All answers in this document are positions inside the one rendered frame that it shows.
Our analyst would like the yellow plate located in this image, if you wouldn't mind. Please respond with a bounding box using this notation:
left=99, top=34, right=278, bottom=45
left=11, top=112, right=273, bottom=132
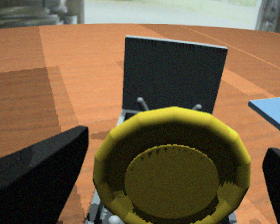
left=92, top=107, right=252, bottom=224

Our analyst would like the light blue flat mat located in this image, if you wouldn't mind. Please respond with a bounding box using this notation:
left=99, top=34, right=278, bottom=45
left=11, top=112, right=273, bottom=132
left=248, top=97, right=280, bottom=129

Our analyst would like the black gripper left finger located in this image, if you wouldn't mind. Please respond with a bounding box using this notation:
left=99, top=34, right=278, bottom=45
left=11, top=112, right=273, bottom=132
left=0, top=125, right=89, bottom=224

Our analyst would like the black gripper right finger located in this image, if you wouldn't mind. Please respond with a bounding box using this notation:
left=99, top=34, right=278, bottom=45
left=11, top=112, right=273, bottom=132
left=261, top=148, right=280, bottom=224

